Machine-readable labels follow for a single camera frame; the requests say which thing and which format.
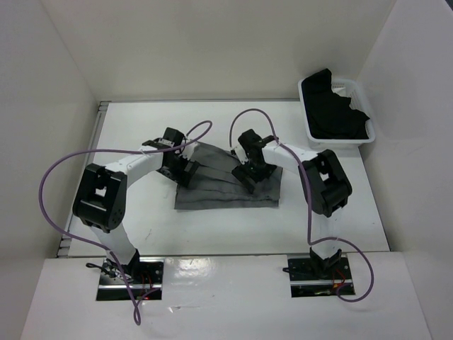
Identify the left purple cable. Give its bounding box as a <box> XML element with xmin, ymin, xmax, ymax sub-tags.
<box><xmin>38</xmin><ymin>120</ymin><xmax>213</xmax><ymax>326</ymax></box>

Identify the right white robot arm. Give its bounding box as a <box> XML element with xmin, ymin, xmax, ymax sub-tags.
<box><xmin>231</xmin><ymin>129</ymin><xmax>352</xmax><ymax>278</ymax></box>

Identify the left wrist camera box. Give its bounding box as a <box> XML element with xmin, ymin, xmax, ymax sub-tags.
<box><xmin>178</xmin><ymin>140</ymin><xmax>199</xmax><ymax>161</ymax></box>

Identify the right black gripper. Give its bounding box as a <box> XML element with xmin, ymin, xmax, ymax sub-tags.
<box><xmin>232</xmin><ymin>156</ymin><xmax>277</xmax><ymax>193</ymax></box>

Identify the black skirt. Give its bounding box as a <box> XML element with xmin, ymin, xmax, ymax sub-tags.
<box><xmin>301</xmin><ymin>69</ymin><xmax>369</xmax><ymax>140</ymax></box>

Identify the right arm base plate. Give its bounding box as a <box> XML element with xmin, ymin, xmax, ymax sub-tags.
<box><xmin>282</xmin><ymin>254</ymin><xmax>355</xmax><ymax>298</ymax></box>

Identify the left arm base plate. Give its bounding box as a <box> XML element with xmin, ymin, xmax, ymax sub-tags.
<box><xmin>86</xmin><ymin>259</ymin><xmax>164</xmax><ymax>302</ymax></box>

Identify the grey pleated skirt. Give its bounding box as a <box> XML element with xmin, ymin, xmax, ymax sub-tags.
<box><xmin>174</xmin><ymin>142</ymin><xmax>282</xmax><ymax>210</ymax></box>

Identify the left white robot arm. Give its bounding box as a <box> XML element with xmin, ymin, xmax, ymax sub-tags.
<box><xmin>72</xmin><ymin>127</ymin><xmax>199</xmax><ymax>283</ymax></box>

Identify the purple cable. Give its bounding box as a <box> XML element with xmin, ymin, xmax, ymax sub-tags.
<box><xmin>229</xmin><ymin>108</ymin><xmax>375</xmax><ymax>302</ymax></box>
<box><xmin>38</xmin><ymin>120</ymin><xmax>213</xmax><ymax>326</ymax></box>

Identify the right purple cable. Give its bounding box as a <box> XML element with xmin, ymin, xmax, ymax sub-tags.
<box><xmin>229</xmin><ymin>108</ymin><xmax>375</xmax><ymax>302</ymax></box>

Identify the white plastic basket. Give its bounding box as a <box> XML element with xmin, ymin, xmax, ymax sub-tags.
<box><xmin>297</xmin><ymin>78</ymin><xmax>376</xmax><ymax>149</ymax></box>

